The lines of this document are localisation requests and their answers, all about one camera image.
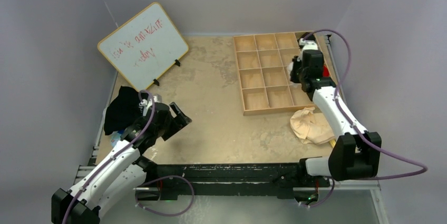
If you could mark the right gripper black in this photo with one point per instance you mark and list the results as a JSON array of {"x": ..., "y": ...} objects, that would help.
[{"x": 297, "y": 61}]

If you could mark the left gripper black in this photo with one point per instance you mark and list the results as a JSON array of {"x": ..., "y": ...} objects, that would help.
[{"x": 181, "y": 120}]

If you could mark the cream beige underwear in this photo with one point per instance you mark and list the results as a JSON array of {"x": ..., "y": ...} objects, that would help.
[{"x": 311, "y": 127}]

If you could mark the white whiteboard yellow frame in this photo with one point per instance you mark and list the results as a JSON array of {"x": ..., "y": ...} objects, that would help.
[{"x": 144, "y": 47}]

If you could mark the white underwear pink trim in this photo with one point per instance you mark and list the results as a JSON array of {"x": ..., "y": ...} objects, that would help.
[{"x": 289, "y": 69}]

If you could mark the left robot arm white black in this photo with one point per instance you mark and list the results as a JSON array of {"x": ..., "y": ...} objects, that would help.
[{"x": 123, "y": 169}]

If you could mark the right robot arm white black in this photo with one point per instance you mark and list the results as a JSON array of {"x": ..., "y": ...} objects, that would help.
[{"x": 355, "y": 154}]

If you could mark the red rolled underwear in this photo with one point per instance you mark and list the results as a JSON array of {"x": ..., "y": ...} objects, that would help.
[{"x": 326, "y": 72}]

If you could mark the black underwear white waistband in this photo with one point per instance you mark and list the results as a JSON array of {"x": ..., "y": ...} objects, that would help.
[{"x": 122, "y": 111}]

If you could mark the white blue patterned underwear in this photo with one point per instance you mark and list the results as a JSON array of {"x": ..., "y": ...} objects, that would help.
[{"x": 115, "y": 137}]

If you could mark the wooden compartment organizer tray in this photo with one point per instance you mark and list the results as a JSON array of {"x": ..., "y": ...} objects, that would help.
[{"x": 265, "y": 85}]

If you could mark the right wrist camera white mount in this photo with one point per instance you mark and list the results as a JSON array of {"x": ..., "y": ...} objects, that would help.
[{"x": 307, "y": 45}]

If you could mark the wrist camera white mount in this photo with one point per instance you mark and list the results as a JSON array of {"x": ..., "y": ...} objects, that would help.
[
  {"x": 145, "y": 103},
  {"x": 307, "y": 45}
]

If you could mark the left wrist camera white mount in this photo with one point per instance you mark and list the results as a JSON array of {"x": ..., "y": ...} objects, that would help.
[{"x": 145, "y": 103}]

